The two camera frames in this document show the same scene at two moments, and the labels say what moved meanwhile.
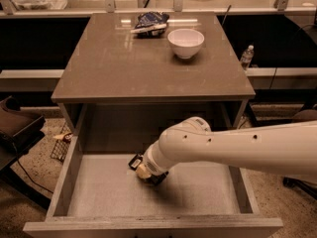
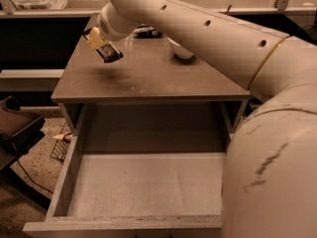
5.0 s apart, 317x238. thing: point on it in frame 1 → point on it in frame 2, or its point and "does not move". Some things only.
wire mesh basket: x=61 y=147 does not move
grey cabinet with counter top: x=130 y=78 does not move
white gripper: x=153 y=164 → x=111 y=28
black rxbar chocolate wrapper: x=153 y=179 → x=109 y=53
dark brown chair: x=19 y=129 does not move
